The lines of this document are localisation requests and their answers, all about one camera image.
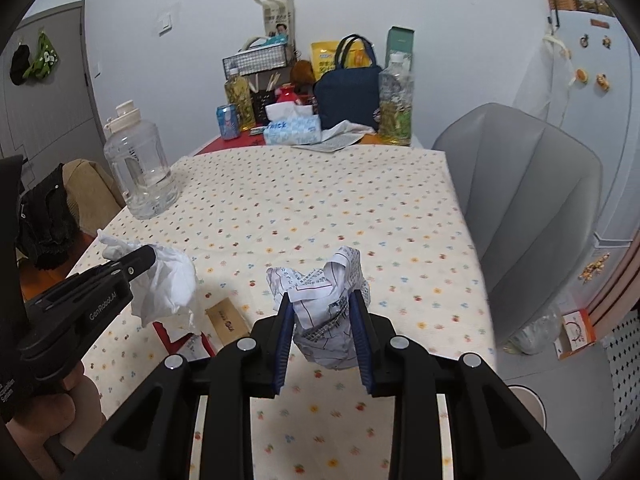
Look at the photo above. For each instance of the black hanging cloth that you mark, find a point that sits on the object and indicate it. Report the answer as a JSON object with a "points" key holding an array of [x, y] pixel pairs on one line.
{"points": [[20, 65]]}

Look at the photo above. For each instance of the white trash bin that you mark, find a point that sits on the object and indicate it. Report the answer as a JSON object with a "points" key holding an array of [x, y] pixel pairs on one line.
{"points": [[532, 400]]}

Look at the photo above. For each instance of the beige printed tote bag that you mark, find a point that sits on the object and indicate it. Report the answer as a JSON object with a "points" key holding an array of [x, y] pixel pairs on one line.
{"points": [[280, 15]]}

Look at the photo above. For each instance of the large tea bottle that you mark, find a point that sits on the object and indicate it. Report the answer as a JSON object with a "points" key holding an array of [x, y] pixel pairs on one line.
{"points": [[396, 115]]}

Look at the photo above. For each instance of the brown coat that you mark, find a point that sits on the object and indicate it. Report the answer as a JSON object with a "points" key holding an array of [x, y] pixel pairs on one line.
{"points": [[87, 180]]}

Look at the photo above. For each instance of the yellow snack packet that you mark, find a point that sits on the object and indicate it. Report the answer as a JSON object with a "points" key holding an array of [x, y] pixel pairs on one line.
{"points": [[322, 57]]}

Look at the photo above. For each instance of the red and white packet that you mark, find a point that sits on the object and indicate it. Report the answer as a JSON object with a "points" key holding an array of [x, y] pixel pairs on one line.
{"points": [[172, 340]]}

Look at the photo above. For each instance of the red bottle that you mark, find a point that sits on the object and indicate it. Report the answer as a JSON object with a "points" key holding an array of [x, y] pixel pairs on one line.
{"points": [[287, 95]]}

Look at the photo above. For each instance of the white refrigerator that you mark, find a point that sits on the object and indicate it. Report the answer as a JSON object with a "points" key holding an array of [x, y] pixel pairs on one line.
{"points": [[600, 160]]}

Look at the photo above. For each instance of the orange and white box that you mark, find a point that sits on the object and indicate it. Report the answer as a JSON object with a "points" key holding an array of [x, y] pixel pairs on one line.
{"points": [[577, 332]]}

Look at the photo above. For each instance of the black garment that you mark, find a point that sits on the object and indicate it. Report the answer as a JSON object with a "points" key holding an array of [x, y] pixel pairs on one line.
{"points": [[47, 220]]}

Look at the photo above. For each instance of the tall green box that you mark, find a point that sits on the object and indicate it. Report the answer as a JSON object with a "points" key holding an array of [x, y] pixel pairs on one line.
{"points": [[400, 40]]}

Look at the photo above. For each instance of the white hanging bag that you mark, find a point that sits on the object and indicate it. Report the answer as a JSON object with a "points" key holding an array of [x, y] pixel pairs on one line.
{"points": [[542, 95]]}

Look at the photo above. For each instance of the brown cardboard piece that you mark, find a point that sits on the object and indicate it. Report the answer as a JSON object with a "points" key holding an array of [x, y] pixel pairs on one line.
{"points": [[227, 319]]}

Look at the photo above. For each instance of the clear water jug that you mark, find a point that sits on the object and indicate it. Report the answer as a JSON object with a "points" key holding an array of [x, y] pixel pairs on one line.
{"points": [[140, 170]]}

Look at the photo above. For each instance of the blue tissue box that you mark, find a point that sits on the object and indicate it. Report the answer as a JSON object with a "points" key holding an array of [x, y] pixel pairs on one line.
{"points": [[292, 132]]}

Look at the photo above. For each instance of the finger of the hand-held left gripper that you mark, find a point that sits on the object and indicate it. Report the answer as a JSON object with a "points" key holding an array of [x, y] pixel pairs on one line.
{"points": [[135, 262]]}

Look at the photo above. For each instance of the black pen holder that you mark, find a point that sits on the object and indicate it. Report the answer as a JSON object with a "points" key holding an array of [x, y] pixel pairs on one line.
{"points": [[262, 102]]}

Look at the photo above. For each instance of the yellow figure magnet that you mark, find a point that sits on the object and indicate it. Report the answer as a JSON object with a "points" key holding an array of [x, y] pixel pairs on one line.
{"points": [[602, 81]]}

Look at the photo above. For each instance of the white tissue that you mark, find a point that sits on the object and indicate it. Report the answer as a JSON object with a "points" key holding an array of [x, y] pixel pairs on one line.
{"points": [[167, 285]]}

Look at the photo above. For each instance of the green hanging cloth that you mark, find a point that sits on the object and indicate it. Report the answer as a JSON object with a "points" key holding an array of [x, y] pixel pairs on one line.
{"points": [[45, 57]]}

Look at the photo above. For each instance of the white light switch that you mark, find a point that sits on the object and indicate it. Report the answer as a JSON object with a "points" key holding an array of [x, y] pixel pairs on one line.
{"points": [[166, 22]]}

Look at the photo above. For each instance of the grey door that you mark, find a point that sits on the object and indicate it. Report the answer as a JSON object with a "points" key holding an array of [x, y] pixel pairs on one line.
{"points": [[55, 100]]}

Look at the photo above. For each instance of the brown plush toy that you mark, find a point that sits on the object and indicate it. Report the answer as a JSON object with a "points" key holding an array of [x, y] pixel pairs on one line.
{"points": [[302, 71]]}

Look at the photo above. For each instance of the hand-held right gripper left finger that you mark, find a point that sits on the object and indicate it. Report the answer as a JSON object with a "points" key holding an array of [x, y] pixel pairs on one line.
{"points": [[283, 345]]}

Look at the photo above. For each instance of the pink curtain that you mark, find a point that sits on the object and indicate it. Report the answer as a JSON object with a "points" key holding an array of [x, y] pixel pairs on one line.
{"points": [[617, 285]]}

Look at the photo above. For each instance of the orange round magnet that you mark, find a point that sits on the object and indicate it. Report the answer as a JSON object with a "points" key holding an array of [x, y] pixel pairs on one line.
{"points": [[581, 75]]}

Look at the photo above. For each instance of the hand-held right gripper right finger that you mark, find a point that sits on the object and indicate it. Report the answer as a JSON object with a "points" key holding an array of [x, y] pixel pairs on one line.
{"points": [[361, 345]]}

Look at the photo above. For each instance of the grey upholstered chair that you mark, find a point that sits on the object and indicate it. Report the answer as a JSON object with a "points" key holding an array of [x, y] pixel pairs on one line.
{"points": [[525, 185]]}

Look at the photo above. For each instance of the white folded paper sheet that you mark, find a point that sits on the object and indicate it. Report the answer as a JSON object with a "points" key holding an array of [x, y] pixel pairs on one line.
{"points": [[340, 135]]}

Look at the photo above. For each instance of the printed paper ball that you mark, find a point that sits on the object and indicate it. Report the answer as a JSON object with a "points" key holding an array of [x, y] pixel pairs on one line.
{"points": [[325, 320]]}

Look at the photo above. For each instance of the person's left hand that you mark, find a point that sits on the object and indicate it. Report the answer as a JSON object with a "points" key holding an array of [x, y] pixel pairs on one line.
{"points": [[80, 410]]}

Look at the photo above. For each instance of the floral tablecloth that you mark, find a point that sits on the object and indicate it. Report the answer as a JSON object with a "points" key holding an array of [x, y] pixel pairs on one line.
{"points": [[300, 210]]}

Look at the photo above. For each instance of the navy lunch bag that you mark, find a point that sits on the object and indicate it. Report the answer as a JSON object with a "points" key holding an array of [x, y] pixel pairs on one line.
{"points": [[345, 95]]}

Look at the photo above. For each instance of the clear plastic bag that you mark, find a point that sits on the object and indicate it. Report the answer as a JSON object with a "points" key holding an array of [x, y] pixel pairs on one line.
{"points": [[535, 332]]}

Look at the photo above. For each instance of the gold figure magnet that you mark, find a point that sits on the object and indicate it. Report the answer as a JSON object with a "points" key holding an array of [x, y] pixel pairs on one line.
{"points": [[595, 266]]}

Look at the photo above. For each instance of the blue drink can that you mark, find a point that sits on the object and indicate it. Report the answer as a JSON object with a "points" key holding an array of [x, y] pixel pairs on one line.
{"points": [[228, 122]]}

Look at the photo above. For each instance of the small tea bottle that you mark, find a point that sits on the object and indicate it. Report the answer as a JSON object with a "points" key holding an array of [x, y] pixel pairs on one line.
{"points": [[239, 100]]}

